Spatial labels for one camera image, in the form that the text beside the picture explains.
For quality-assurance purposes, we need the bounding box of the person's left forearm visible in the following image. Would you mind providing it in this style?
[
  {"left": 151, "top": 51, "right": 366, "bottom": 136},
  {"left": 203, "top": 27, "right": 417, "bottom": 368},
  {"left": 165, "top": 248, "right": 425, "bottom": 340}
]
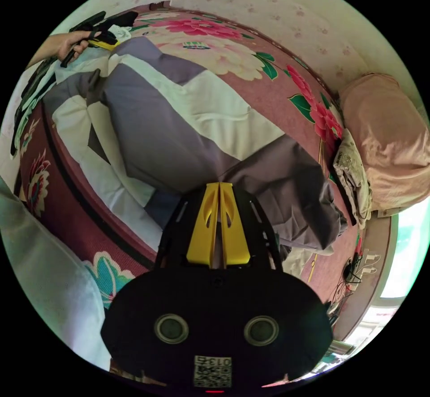
[{"left": 26, "top": 33, "right": 63, "bottom": 69}]

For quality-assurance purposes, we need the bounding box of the window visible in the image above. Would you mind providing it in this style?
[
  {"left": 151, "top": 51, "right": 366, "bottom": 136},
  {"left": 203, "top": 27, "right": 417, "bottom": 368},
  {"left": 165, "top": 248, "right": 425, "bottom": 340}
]
[{"left": 378, "top": 202, "right": 430, "bottom": 304}]

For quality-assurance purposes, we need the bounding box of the beige pile of clothes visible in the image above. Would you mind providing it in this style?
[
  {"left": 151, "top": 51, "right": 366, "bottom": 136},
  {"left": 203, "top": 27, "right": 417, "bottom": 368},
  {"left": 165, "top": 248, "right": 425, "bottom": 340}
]
[{"left": 331, "top": 128, "right": 373, "bottom": 230}]

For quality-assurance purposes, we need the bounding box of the white power strip with cables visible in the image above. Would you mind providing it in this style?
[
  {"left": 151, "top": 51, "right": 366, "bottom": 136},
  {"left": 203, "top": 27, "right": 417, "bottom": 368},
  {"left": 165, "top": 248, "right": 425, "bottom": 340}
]
[{"left": 342, "top": 248, "right": 382, "bottom": 293}]

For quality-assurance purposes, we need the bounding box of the black and green pile of clothes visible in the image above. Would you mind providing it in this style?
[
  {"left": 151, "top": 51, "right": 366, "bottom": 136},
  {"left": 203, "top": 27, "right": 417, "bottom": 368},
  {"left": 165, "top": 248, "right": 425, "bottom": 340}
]
[{"left": 9, "top": 58, "right": 58, "bottom": 156}]

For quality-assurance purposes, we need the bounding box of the bed with pink floral mat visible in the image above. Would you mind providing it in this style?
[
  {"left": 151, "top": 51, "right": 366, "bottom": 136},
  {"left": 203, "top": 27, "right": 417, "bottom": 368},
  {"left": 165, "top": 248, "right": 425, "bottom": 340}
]
[{"left": 13, "top": 3, "right": 394, "bottom": 339}]

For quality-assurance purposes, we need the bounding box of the white and purple jacket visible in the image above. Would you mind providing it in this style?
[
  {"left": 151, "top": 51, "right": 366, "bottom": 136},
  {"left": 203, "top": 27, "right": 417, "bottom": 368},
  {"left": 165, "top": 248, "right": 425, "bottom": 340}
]
[{"left": 43, "top": 24, "right": 348, "bottom": 257}]

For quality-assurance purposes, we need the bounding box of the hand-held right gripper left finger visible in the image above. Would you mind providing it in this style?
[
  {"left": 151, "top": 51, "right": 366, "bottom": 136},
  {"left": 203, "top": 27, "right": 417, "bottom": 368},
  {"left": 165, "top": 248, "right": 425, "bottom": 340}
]
[{"left": 186, "top": 183, "right": 219, "bottom": 267}]

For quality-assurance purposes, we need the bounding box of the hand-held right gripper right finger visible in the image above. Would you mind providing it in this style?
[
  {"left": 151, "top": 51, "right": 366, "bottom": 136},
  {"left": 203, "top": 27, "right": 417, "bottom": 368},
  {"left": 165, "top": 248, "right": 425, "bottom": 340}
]
[{"left": 219, "top": 183, "right": 251, "bottom": 267}]

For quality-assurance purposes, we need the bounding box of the pink rolled blanket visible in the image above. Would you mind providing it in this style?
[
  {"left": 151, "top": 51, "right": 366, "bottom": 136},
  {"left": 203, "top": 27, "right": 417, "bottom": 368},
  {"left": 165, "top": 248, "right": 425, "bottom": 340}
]
[{"left": 338, "top": 73, "right": 430, "bottom": 213}]

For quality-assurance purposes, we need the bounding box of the person's left hand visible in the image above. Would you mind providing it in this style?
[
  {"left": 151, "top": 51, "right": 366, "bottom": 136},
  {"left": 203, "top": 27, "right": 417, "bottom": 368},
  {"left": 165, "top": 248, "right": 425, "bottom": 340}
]
[{"left": 55, "top": 30, "right": 92, "bottom": 62}]

